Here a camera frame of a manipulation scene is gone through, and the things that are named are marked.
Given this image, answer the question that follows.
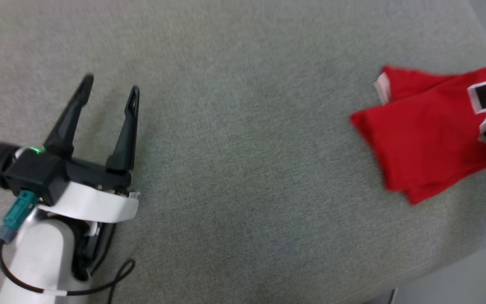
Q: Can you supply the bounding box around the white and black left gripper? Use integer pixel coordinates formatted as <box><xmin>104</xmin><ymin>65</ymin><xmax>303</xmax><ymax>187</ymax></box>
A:
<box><xmin>37</xmin><ymin>74</ymin><xmax>141</xmax><ymax>223</ymax></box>

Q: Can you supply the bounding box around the red and white basketball jersey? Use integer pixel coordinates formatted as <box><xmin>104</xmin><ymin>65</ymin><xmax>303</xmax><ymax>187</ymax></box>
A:
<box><xmin>348</xmin><ymin>62</ymin><xmax>486</xmax><ymax>206</ymax></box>

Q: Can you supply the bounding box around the teal cable connector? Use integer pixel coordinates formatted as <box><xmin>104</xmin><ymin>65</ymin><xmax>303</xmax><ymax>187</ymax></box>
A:
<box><xmin>0</xmin><ymin>190</ymin><xmax>39</xmax><ymax>245</ymax></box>

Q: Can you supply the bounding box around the thin black cable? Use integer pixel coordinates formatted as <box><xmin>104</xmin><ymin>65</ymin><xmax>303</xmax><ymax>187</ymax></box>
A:
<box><xmin>0</xmin><ymin>239</ymin><xmax>136</xmax><ymax>297</ymax></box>

